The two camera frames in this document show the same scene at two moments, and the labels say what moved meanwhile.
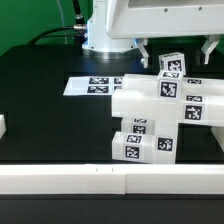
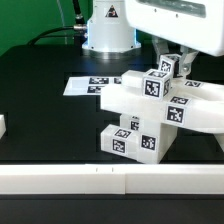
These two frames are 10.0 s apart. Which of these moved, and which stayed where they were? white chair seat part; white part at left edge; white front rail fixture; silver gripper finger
Moved: white chair seat part; silver gripper finger
Stayed: white front rail fixture; white part at left edge
